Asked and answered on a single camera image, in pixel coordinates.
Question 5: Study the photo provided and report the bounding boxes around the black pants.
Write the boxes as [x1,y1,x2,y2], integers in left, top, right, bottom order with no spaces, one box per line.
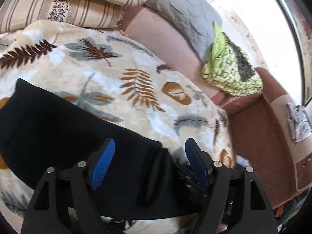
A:
[1,79,204,220]

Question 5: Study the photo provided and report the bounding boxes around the pink brown sofa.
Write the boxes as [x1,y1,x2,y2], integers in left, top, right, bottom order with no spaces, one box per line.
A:
[120,6,311,209]

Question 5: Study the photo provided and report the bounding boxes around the grey white cloth on armrest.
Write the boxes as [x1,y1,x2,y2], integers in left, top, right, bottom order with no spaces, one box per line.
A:
[287,103,311,143]

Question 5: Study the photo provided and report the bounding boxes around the dark grey fuzzy item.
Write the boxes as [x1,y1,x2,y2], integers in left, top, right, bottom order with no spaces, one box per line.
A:
[229,41,255,82]

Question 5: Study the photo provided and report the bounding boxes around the green patterned folded cloth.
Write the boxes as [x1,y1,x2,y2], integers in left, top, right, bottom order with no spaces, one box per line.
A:
[201,22,263,97]

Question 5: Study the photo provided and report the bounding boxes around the leaf pattern fleece blanket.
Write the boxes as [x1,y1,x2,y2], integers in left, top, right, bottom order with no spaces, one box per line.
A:
[0,19,236,234]

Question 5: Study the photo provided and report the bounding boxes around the grey quilted pillow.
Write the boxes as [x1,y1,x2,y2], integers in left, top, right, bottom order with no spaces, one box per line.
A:
[145,0,223,63]

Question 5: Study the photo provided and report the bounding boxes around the striped beige folded quilt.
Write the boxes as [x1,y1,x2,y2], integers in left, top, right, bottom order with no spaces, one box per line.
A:
[1,0,146,33]

